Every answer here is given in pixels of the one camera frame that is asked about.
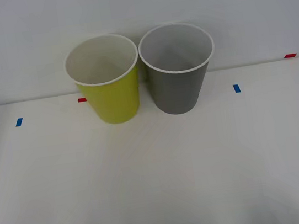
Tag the yellow-green plastic waste bin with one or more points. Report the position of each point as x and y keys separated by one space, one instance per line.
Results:
x=114 y=103

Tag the grey plastic waste bin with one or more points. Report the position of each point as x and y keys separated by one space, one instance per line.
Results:
x=177 y=91

